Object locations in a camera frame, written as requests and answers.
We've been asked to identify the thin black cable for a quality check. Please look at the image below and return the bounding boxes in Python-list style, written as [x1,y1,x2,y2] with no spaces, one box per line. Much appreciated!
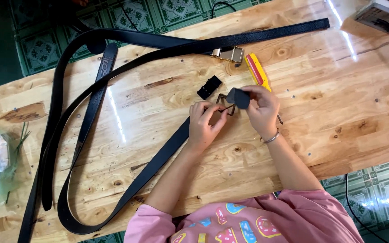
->
[117,0,140,32]
[211,1,237,19]
[345,174,389,243]

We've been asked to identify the silver wrist bangle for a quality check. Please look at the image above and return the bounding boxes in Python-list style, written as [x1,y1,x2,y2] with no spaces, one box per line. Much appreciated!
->
[260,128,280,144]

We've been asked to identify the person's left hand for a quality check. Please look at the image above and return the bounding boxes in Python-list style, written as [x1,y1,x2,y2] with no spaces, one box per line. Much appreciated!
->
[188,101,229,153]

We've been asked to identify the embossed black leather belt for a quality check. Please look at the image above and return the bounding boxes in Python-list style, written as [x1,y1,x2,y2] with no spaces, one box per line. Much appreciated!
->
[41,42,119,212]

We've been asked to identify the bronze metal buckle frame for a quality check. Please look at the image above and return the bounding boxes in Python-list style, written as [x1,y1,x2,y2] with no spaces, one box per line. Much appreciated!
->
[216,93,237,117]

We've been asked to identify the long plain black leather belt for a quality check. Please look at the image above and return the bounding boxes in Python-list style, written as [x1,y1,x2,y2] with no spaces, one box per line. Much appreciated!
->
[57,18,331,235]

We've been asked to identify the black belt with gold buckle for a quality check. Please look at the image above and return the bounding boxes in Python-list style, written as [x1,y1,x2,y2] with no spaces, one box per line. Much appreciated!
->
[17,28,246,243]

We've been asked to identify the pink printed shirt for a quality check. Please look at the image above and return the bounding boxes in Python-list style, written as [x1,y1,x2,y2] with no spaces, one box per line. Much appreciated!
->
[124,189,366,243]

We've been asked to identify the yellow and red screwdriver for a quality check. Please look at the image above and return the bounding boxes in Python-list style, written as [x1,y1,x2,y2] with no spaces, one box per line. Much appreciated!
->
[244,53,284,125]

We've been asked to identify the green plant stems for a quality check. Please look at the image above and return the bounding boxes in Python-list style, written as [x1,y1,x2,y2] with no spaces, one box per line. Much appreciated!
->
[14,121,32,157]

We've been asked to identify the black belt buckle clasp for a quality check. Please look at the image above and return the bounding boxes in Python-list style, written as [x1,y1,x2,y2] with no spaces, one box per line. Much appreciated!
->
[197,75,223,100]

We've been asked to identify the person's right hand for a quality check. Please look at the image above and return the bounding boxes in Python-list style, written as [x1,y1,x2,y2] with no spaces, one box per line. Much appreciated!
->
[242,84,281,142]

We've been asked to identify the white power strip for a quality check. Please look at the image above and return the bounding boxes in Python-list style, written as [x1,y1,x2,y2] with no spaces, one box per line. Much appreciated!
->
[354,0,389,34]

